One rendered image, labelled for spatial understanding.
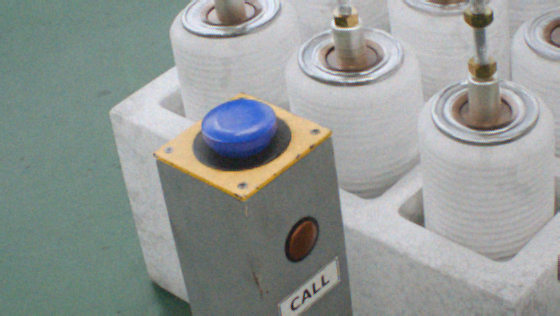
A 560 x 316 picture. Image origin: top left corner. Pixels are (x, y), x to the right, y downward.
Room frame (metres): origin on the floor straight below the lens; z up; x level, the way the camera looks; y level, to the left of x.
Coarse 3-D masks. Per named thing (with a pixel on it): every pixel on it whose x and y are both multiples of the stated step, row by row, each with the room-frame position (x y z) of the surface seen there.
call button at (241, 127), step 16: (208, 112) 0.59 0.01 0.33; (224, 112) 0.59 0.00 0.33; (240, 112) 0.59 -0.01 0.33; (256, 112) 0.58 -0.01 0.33; (272, 112) 0.58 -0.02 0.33; (208, 128) 0.58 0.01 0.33; (224, 128) 0.58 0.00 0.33; (240, 128) 0.57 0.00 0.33; (256, 128) 0.57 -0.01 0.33; (272, 128) 0.57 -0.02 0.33; (208, 144) 0.57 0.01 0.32; (224, 144) 0.57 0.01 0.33; (240, 144) 0.56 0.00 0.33; (256, 144) 0.57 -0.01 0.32
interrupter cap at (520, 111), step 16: (464, 80) 0.69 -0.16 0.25; (448, 96) 0.68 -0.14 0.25; (464, 96) 0.68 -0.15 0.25; (512, 96) 0.67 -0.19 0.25; (528, 96) 0.66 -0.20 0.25; (432, 112) 0.66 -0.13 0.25; (448, 112) 0.66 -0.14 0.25; (464, 112) 0.66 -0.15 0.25; (512, 112) 0.65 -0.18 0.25; (528, 112) 0.65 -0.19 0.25; (448, 128) 0.64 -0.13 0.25; (464, 128) 0.64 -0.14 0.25; (480, 128) 0.64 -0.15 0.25; (496, 128) 0.64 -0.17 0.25; (512, 128) 0.63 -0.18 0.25; (528, 128) 0.63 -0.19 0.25; (480, 144) 0.62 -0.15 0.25; (496, 144) 0.62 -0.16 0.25
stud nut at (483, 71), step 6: (474, 60) 0.66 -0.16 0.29; (492, 60) 0.66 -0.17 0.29; (468, 66) 0.66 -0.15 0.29; (474, 66) 0.65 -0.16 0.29; (480, 66) 0.65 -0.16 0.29; (486, 66) 0.65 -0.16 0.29; (492, 66) 0.65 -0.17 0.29; (474, 72) 0.65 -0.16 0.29; (480, 72) 0.65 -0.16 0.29; (486, 72) 0.65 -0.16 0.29; (492, 72) 0.65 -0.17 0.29; (480, 78) 0.65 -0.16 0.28
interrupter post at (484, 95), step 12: (468, 72) 0.67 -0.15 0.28; (468, 84) 0.66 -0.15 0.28; (480, 84) 0.65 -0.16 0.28; (492, 84) 0.65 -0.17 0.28; (468, 96) 0.66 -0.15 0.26; (480, 96) 0.65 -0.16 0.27; (492, 96) 0.65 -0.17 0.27; (480, 108) 0.65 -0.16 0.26; (492, 108) 0.65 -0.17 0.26; (480, 120) 0.65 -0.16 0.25; (492, 120) 0.65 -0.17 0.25
